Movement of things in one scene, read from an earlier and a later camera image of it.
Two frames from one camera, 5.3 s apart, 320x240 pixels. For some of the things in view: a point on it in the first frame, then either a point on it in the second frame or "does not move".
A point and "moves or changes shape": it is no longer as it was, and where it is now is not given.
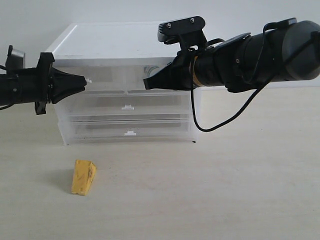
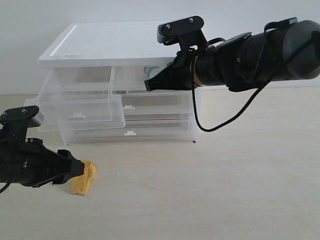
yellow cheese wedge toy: [84, 172] does not move
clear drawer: [134, 83] does not move
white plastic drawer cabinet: [113, 108] does not move
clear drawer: [101, 79] moves or changes shape
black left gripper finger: [64, 82] -> [69, 166]
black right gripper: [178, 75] does not move
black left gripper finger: [60, 90] -> [59, 179]
